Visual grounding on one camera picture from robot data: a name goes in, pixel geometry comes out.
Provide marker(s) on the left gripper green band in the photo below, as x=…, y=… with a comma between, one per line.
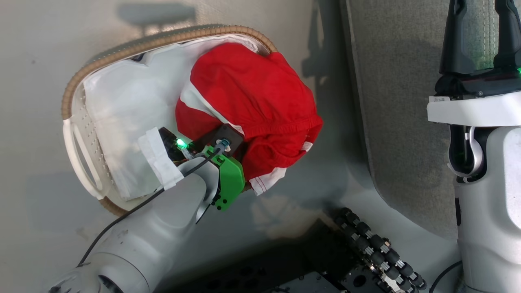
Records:
x=230, y=179

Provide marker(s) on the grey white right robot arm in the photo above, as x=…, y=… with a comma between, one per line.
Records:
x=492, y=211

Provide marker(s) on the grey fabric sofa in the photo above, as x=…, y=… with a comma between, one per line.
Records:
x=407, y=101

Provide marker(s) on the white basket liner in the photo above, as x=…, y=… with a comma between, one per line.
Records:
x=130, y=110

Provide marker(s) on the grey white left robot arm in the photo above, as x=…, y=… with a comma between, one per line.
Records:
x=154, y=232

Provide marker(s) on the red garment white trim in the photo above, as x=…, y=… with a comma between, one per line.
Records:
x=252, y=101

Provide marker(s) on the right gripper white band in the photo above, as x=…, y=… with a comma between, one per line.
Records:
x=476, y=106

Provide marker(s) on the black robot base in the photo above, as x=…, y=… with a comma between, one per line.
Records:
x=285, y=264

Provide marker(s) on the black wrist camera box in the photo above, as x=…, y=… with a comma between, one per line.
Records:
x=226, y=136

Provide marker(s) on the wicker laundry basket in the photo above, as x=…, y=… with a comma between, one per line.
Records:
x=134, y=44

